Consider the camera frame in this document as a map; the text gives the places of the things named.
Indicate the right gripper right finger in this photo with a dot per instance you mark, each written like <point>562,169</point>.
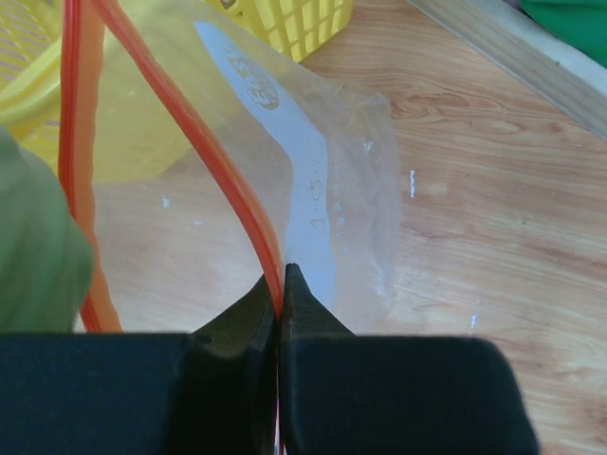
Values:
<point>349,394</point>

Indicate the green shirt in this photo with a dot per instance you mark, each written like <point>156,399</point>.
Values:
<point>578,23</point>

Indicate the wooden clothes rack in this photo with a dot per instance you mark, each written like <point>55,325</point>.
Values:
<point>560,73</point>

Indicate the clear zip top bag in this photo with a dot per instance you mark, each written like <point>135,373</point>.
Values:
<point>310,167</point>

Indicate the green cabbage toy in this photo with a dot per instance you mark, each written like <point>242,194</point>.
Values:
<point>47,263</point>

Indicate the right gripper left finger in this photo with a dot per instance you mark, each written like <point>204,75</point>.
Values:
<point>212,391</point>

